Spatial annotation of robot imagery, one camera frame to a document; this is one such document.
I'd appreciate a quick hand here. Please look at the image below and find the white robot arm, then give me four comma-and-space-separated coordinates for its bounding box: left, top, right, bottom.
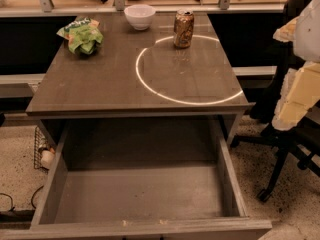
272, 0, 320, 131

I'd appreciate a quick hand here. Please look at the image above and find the gold soda can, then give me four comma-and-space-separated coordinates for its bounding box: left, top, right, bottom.
173, 9, 194, 48

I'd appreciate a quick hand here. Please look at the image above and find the wire mesh basket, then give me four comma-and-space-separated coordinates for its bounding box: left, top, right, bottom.
33, 127, 55, 173

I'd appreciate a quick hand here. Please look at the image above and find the green chip bag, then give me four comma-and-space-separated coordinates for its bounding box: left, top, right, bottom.
57, 17, 104, 55

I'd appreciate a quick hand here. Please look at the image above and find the black floor cable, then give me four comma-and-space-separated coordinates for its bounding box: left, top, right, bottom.
0, 184, 45, 218

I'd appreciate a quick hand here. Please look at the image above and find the black office chair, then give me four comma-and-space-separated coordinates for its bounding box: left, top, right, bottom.
232, 0, 320, 202

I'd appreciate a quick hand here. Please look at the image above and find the white ceramic bowl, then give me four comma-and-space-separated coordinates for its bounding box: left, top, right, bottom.
124, 4, 156, 30

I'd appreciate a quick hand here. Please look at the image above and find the grey top drawer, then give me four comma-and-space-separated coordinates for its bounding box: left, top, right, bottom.
3, 117, 272, 240

